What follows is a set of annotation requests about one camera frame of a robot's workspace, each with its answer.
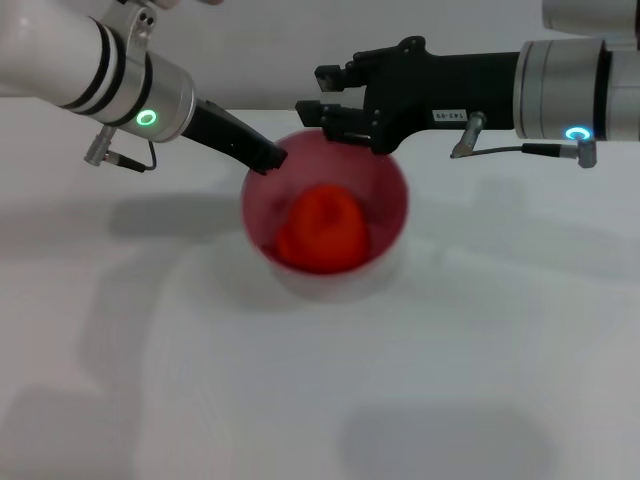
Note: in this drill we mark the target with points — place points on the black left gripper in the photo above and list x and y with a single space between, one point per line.
220 132

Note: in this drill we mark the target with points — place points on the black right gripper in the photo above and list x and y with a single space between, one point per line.
440 85

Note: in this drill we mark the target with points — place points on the orange fruit with stem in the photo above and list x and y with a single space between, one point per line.
325 230

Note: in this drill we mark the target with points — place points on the pink plastic bowl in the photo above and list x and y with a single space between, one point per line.
385 210

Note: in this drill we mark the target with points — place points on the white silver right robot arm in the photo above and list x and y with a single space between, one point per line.
565 90

